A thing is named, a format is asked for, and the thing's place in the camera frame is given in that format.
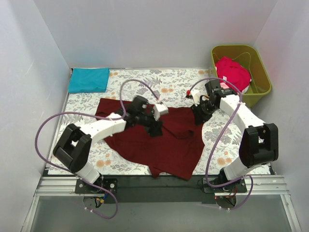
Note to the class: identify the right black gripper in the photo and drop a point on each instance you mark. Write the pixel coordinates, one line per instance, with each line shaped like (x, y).
(199, 112)

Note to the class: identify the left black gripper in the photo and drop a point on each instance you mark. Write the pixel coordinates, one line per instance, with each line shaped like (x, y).
(153, 126)

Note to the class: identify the dark red t-shirt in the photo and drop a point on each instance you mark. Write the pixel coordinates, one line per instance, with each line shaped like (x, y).
(177, 151)

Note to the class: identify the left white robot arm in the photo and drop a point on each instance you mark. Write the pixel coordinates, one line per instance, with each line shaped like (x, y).
(73, 147)

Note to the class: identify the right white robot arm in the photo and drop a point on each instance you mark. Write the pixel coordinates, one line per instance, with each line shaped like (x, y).
(260, 141)

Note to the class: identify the floral patterned table mat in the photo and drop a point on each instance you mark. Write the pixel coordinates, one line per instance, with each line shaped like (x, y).
(170, 86)

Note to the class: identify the bright pink t-shirt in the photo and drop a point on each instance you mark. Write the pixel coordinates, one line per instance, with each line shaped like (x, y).
(233, 72)

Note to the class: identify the folded teal t-shirt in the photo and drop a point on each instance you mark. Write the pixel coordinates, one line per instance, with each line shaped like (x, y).
(89, 80)

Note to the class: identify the olive green plastic bin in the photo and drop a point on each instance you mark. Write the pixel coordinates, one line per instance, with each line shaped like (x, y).
(248, 58)

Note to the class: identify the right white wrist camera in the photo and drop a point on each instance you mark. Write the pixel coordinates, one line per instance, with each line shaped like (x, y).
(194, 95)

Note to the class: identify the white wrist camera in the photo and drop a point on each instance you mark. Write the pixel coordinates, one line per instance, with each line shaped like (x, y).
(160, 109)
(194, 95)

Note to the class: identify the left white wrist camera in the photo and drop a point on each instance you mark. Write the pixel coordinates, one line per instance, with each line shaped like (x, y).
(160, 109)

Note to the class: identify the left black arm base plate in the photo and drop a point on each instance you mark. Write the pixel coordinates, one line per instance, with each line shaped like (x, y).
(109, 184)

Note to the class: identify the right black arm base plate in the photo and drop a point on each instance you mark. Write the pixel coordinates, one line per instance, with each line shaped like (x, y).
(237, 187)

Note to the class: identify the aluminium frame rail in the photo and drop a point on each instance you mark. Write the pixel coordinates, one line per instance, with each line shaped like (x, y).
(65, 185)

